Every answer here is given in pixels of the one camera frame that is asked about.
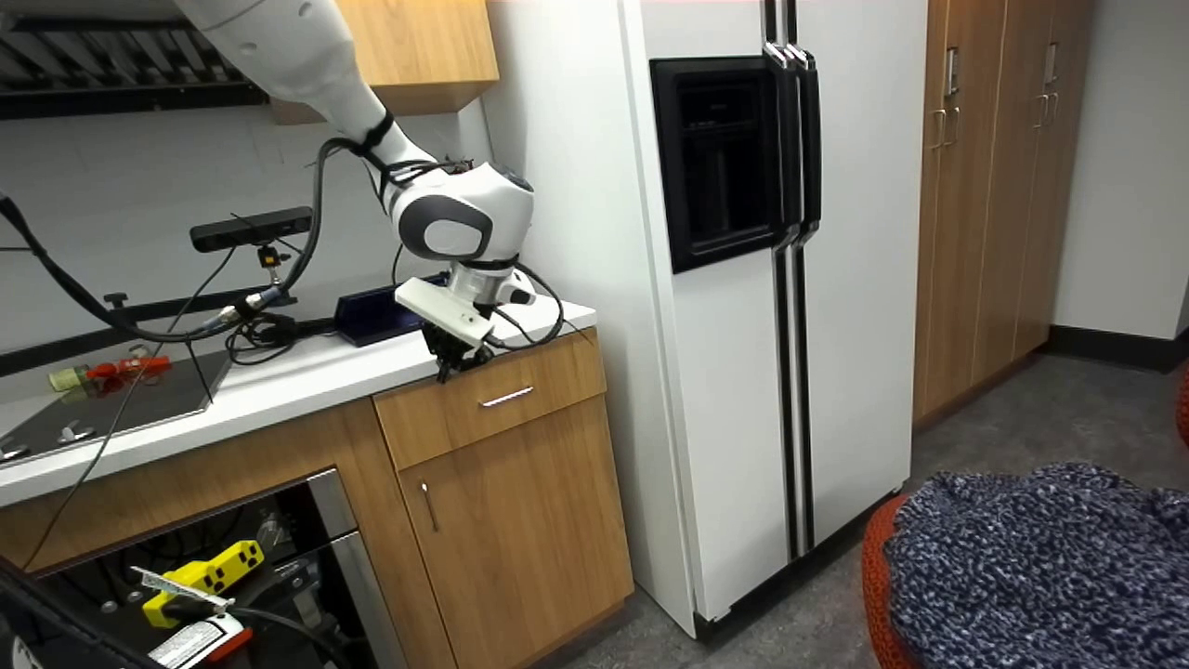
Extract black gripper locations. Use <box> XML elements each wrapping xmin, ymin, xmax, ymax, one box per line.
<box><xmin>421</xmin><ymin>319</ymin><xmax>502</xmax><ymax>384</ymax></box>

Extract wooden drawer with white interior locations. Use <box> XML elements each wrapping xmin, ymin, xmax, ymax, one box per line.
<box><xmin>371</xmin><ymin>327</ymin><xmax>612</xmax><ymax>476</ymax></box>

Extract dark blue box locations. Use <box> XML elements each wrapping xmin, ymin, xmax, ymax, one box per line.
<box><xmin>331</xmin><ymin>284</ymin><xmax>425</xmax><ymax>350</ymax></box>

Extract wooden lower cabinet door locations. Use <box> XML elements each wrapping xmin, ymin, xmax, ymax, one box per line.
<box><xmin>392</xmin><ymin>395</ymin><xmax>640</xmax><ymax>669</ymax></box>

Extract stainless steel panel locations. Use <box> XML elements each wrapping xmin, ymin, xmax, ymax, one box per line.
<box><xmin>300</xmin><ymin>463</ymin><xmax>412</xmax><ymax>669</ymax></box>

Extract white refrigerator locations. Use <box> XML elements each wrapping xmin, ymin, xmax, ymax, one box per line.
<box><xmin>477</xmin><ymin>0</ymin><xmax>931</xmax><ymax>643</ymax></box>

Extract wooden base cabinet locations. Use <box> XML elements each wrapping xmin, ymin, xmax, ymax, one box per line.
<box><xmin>0</xmin><ymin>395</ymin><xmax>456</xmax><ymax>669</ymax></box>

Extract black horizontal rod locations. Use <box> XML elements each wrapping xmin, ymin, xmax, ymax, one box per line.
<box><xmin>0</xmin><ymin>284</ymin><xmax>300</xmax><ymax>379</ymax></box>

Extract black refrigerator dispenser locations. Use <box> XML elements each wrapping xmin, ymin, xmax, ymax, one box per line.
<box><xmin>647</xmin><ymin>53</ymin><xmax>793</xmax><ymax>277</ymax></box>

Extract black mat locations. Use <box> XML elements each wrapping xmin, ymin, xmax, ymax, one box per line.
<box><xmin>0</xmin><ymin>350</ymin><xmax>238</xmax><ymax>463</ymax></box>

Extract red object with green tip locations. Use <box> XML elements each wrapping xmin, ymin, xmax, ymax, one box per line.
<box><xmin>45</xmin><ymin>353</ymin><xmax>177</xmax><ymax>402</ymax></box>

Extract yellow black tool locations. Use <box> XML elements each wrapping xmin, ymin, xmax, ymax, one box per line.
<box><xmin>133</xmin><ymin>535</ymin><xmax>272</xmax><ymax>634</ymax></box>

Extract white red tool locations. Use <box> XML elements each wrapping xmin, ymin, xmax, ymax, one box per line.
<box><xmin>137</xmin><ymin>609</ymin><xmax>259</xmax><ymax>669</ymax></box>

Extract black diagonal bar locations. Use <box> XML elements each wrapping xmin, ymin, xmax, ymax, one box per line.
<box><xmin>0</xmin><ymin>545</ymin><xmax>165</xmax><ymax>669</ymax></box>

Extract orange office chair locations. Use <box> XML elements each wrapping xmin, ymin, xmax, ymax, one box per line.
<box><xmin>859</xmin><ymin>489</ymin><xmax>942</xmax><ymax>669</ymax></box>

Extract tall wooden cabinet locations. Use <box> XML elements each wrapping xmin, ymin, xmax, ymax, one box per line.
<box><xmin>910</xmin><ymin>0</ymin><xmax>1099</xmax><ymax>431</ymax></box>

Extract red rounded object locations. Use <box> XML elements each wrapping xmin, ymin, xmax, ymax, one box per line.
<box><xmin>1169</xmin><ymin>362</ymin><xmax>1189</xmax><ymax>454</ymax></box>

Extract silver drawer handle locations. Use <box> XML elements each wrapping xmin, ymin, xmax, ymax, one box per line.
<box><xmin>476</xmin><ymin>384</ymin><xmax>537</xmax><ymax>412</ymax></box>

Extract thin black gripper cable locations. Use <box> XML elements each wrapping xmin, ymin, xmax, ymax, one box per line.
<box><xmin>487</xmin><ymin>259</ymin><xmax>569</xmax><ymax>353</ymax></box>

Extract silver lower door handle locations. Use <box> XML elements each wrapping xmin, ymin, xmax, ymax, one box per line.
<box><xmin>417</xmin><ymin>476</ymin><xmax>444</xmax><ymax>539</ymax></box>

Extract thick black arm cable hose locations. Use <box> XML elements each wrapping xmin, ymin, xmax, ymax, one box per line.
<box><xmin>0</xmin><ymin>132</ymin><xmax>383</xmax><ymax>344</ymax></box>

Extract coiled black cable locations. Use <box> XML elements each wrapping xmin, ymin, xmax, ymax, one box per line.
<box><xmin>224</xmin><ymin>306</ymin><xmax>304</xmax><ymax>369</ymax></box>

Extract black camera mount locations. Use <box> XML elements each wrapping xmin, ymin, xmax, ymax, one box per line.
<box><xmin>250</xmin><ymin>240</ymin><xmax>300</xmax><ymax>307</ymax></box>

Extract black bar camera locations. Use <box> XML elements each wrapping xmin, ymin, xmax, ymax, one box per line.
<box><xmin>186</xmin><ymin>205</ymin><xmax>320</xmax><ymax>258</ymax></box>

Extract wooden wall cabinet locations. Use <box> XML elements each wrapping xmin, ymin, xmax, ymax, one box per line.
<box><xmin>266</xmin><ymin>0</ymin><xmax>503</xmax><ymax>125</ymax></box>

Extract thin black camera cable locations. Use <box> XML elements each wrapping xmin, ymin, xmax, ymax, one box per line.
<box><xmin>18</xmin><ymin>240</ymin><xmax>241</xmax><ymax>577</ymax></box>

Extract black refrigerator door handle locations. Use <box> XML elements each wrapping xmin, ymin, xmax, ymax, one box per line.
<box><xmin>790</xmin><ymin>43</ymin><xmax>826</xmax><ymax>248</ymax></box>
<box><xmin>761</xmin><ymin>41</ymin><xmax>811</xmax><ymax>254</ymax></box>

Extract black wall rack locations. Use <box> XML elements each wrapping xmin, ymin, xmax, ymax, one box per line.
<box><xmin>0</xmin><ymin>8</ymin><xmax>273</xmax><ymax>125</ymax></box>

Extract silver tall cabinet handle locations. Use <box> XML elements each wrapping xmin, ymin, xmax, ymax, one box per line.
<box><xmin>936</xmin><ymin>43</ymin><xmax>964</xmax><ymax>122</ymax></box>
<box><xmin>1041</xmin><ymin>41</ymin><xmax>1065</xmax><ymax>110</ymax></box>

